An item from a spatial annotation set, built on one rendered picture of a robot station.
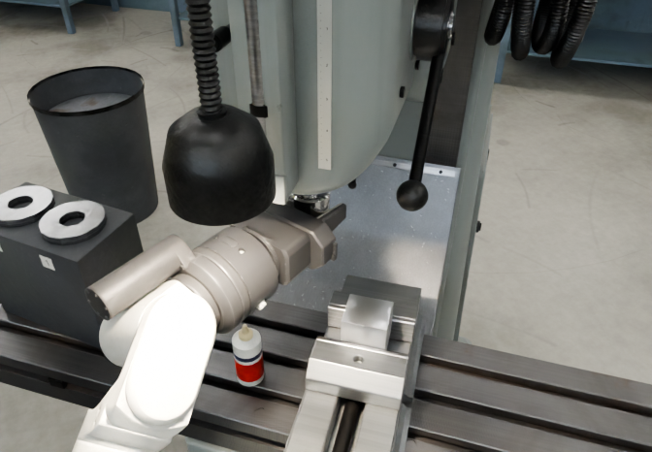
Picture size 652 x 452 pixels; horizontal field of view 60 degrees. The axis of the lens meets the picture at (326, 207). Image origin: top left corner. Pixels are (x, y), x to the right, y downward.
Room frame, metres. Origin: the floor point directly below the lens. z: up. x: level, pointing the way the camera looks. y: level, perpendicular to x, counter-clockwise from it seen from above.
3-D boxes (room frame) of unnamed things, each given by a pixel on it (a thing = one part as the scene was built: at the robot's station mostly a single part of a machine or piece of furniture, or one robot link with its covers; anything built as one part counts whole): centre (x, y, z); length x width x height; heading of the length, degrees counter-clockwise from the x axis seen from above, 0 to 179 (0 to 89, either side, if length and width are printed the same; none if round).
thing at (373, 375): (0.46, -0.04, 1.04); 0.12 x 0.06 x 0.04; 75
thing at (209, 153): (0.31, 0.07, 1.45); 0.07 x 0.07 x 0.06
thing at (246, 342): (0.52, 0.11, 1.00); 0.04 x 0.04 x 0.11
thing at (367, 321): (0.52, -0.06, 1.06); 0.06 x 0.05 x 0.06; 75
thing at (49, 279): (0.66, 0.41, 1.05); 0.22 x 0.12 x 0.20; 66
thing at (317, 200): (0.54, 0.02, 1.26); 0.05 x 0.05 x 0.01
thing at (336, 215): (0.52, -0.01, 1.23); 0.06 x 0.02 x 0.03; 143
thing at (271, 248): (0.46, 0.07, 1.23); 0.13 x 0.12 x 0.10; 53
